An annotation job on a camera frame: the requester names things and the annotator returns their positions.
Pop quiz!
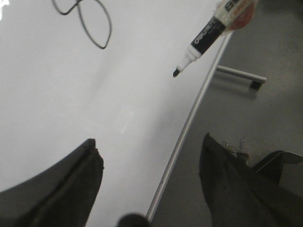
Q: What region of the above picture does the grey whiteboard stand foot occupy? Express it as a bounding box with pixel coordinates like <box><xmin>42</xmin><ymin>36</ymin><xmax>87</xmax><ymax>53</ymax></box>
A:
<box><xmin>216</xmin><ymin>65</ymin><xmax>267</xmax><ymax>90</ymax></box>

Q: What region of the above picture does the white whiteboard with aluminium frame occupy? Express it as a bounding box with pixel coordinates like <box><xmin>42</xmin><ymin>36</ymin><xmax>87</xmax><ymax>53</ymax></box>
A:
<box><xmin>0</xmin><ymin>0</ymin><xmax>229</xmax><ymax>227</ymax></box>

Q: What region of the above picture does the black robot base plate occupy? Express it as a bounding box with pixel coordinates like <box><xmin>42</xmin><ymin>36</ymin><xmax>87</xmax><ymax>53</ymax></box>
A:
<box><xmin>252</xmin><ymin>151</ymin><xmax>303</xmax><ymax>184</ymax></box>

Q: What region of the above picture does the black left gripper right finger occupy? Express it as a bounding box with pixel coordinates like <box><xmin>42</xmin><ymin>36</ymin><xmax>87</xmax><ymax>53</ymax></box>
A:
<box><xmin>199</xmin><ymin>133</ymin><xmax>303</xmax><ymax>227</ymax></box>

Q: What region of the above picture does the black white whiteboard marker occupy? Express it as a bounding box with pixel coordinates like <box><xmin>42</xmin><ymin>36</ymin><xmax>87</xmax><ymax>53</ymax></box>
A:
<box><xmin>173</xmin><ymin>0</ymin><xmax>258</xmax><ymax>77</ymax></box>

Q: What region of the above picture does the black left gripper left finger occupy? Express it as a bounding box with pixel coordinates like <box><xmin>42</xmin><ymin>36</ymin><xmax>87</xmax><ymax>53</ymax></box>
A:
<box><xmin>0</xmin><ymin>139</ymin><xmax>104</xmax><ymax>227</ymax></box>

